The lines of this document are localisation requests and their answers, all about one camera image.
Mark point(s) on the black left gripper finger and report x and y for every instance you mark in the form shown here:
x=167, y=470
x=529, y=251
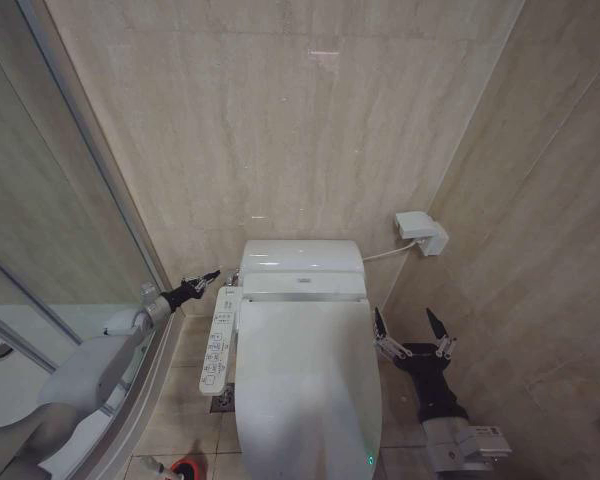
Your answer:
x=206, y=285
x=202, y=276

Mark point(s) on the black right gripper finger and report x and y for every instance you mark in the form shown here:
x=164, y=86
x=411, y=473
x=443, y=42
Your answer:
x=441, y=335
x=382, y=332

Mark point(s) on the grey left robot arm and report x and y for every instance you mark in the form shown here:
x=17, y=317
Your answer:
x=85, y=370

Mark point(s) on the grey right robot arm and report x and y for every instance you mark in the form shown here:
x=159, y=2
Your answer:
x=462, y=445

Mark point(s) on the white toilet seat lid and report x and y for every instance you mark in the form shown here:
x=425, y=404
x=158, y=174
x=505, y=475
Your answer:
x=305, y=370

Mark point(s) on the white toilet bidet unit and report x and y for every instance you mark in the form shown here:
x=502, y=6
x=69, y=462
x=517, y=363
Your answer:
x=300, y=260

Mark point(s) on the red black toilet brush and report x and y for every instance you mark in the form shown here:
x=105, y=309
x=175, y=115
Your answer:
x=185, y=470

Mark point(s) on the chrome water valve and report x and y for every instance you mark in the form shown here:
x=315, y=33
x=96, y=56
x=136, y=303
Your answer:
x=232, y=277

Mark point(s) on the white bidet control panel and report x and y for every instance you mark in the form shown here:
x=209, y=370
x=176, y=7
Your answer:
x=220, y=340

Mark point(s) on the metal floor drain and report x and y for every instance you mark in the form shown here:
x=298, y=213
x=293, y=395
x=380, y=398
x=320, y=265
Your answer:
x=224, y=399

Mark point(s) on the white wall outlet box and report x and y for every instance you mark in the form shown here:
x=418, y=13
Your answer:
x=420, y=227

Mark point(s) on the glass shower enclosure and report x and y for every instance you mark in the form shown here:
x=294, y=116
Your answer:
x=105, y=165

